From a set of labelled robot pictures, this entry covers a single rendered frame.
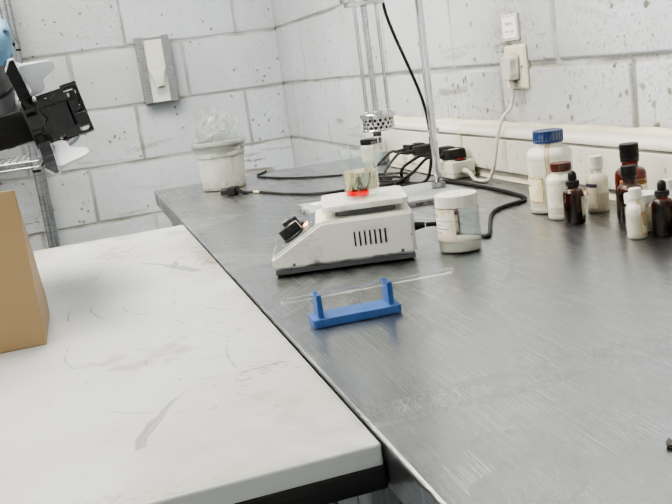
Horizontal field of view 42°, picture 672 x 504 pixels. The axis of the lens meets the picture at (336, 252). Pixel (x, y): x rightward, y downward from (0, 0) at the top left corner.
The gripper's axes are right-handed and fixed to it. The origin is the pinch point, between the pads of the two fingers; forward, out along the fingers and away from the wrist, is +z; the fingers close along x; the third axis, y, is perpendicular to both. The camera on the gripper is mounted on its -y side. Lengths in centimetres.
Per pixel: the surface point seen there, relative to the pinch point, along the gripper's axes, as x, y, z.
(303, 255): 29.0, 26.8, 1.9
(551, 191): 35, 66, -2
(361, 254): 31.6, 34.1, 3.7
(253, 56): -13, 78, -245
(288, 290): 31.4, 22.3, 8.4
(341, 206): 24.4, 33.8, 3.3
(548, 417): 37, 30, 61
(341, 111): 18, 85, -168
